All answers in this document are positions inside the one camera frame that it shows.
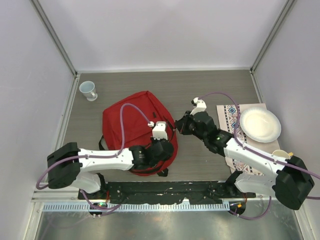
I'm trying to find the red backpack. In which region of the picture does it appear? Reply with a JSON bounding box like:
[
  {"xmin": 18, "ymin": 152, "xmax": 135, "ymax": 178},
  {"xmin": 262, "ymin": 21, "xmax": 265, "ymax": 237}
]
[{"xmin": 99, "ymin": 91, "xmax": 178, "ymax": 177}]

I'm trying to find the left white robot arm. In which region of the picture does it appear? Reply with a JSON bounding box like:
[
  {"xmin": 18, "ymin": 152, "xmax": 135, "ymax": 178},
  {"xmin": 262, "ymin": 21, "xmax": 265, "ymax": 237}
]
[{"xmin": 47, "ymin": 139, "xmax": 174, "ymax": 200}]

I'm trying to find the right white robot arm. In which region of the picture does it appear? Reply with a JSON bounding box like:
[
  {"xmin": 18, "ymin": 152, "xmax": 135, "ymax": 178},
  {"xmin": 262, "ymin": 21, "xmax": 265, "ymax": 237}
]
[{"xmin": 174, "ymin": 111, "xmax": 315, "ymax": 210}]

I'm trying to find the patterned cloth placemat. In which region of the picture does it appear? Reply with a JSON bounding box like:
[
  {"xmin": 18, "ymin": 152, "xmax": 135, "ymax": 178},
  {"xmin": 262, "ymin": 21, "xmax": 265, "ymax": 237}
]
[{"xmin": 216, "ymin": 103, "xmax": 280, "ymax": 176}]

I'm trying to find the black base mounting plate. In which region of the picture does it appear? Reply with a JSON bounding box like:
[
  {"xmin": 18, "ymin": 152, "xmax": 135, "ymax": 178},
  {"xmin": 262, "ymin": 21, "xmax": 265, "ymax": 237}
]
[{"xmin": 87, "ymin": 181, "xmax": 256, "ymax": 205}]

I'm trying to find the white paper plate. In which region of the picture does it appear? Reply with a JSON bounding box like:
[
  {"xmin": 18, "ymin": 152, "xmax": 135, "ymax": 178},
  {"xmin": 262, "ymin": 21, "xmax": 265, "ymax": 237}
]
[{"xmin": 240, "ymin": 107, "xmax": 282, "ymax": 143}]

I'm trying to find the cream yellow mug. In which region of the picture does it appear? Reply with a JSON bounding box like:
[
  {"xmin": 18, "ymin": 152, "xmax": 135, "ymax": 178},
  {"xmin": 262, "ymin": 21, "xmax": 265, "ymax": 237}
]
[{"xmin": 272, "ymin": 149, "xmax": 294, "ymax": 159}]

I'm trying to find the translucent plastic cup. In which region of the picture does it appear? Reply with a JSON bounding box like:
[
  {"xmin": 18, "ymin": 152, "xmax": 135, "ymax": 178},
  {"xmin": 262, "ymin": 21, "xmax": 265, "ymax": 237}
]
[{"xmin": 79, "ymin": 81, "xmax": 98, "ymax": 102}]

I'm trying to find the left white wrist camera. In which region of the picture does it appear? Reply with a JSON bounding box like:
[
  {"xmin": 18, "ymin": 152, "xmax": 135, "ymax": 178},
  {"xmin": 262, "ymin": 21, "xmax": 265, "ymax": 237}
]
[{"xmin": 147, "ymin": 121, "xmax": 168, "ymax": 140}]

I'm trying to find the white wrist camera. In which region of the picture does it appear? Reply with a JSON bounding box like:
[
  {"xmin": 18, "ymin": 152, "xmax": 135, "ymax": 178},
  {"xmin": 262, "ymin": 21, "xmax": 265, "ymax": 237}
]
[
  {"xmin": 190, "ymin": 97, "xmax": 207, "ymax": 116},
  {"xmin": 147, "ymin": 121, "xmax": 168, "ymax": 140}
]

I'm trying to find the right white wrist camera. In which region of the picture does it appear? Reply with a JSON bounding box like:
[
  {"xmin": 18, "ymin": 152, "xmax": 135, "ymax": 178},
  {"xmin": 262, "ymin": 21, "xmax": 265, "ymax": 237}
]
[{"xmin": 190, "ymin": 97, "xmax": 207, "ymax": 116}]

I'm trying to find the aluminium frame rail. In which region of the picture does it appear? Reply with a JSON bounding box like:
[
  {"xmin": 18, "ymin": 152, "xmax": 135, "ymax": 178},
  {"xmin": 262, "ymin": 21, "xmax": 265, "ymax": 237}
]
[{"xmin": 31, "ymin": 182, "xmax": 306, "ymax": 203}]

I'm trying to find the slotted cable duct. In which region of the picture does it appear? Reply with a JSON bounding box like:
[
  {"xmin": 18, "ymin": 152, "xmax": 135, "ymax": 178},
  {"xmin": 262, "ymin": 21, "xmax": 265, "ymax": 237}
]
[{"xmin": 42, "ymin": 201, "xmax": 230, "ymax": 212}]

